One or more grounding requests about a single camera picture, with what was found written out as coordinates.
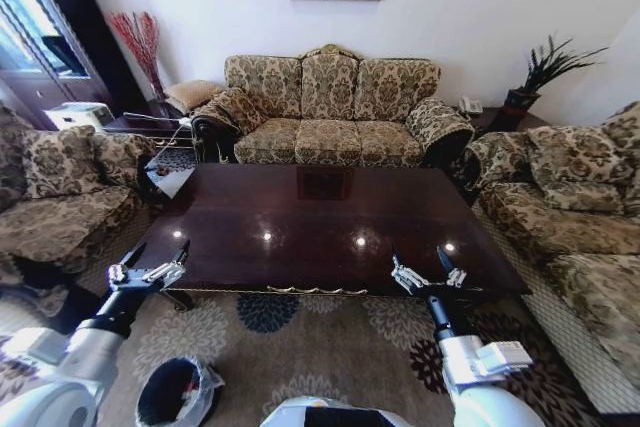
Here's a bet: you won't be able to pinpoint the red dried branches in vase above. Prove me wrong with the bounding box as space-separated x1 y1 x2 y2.
107 10 167 99

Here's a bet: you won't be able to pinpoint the wide floral pillow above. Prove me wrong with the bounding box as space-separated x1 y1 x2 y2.
526 124 634 216

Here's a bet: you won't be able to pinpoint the square floral pillow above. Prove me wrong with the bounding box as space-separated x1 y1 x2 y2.
22 125 109 199

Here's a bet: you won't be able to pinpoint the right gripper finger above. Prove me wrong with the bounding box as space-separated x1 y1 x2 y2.
436 244 468 289
389 245 428 296

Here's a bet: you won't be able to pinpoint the floral sofa with square pillow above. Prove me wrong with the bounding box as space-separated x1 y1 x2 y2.
0 104 157 299

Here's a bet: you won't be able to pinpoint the dark red plant pot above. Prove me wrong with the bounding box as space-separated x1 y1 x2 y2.
504 88 543 121

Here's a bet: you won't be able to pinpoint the dark side table with telephone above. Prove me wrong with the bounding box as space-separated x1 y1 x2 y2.
469 105 551 137

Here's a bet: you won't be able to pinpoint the dark side table with cushion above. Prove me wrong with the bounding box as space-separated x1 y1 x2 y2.
104 98 197 142

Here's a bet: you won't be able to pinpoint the dark wooden coffee table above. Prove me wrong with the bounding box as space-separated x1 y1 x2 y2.
115 162 534 314

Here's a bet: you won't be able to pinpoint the green spiky plant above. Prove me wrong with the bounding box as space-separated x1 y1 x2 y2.
519 35 609 96

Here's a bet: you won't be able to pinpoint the thin silver rod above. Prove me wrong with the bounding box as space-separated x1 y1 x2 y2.
122 110 194 125

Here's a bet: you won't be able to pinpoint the white robot front shell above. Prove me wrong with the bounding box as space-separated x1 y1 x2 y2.
259 394 417 427

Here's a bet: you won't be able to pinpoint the gold quilted cushion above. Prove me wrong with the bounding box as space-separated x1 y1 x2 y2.
163 79 224 114

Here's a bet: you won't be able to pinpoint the floral sofa with wide pillow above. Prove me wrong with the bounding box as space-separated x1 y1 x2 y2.
462 100 640 416

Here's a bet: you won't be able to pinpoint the dark wooden glass cabinet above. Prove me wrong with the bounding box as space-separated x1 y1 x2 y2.
0 0 119 131

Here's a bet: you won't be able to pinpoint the floral patterned rug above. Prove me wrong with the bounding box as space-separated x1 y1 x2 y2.
0 290 607 427

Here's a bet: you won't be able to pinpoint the black trash bin with bag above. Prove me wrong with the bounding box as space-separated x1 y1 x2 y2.
135 356 226 427

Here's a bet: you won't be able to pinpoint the white boxy appliance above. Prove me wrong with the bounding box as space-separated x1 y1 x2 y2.
43 101 114 131

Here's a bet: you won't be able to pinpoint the white square board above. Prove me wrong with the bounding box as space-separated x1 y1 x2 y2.
143 150 198 201

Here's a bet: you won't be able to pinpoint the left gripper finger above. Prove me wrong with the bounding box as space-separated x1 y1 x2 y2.
141 239 192 285
105 241 148 286

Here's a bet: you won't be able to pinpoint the floral three-seat sofa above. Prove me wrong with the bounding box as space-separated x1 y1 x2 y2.
191 43 476 171

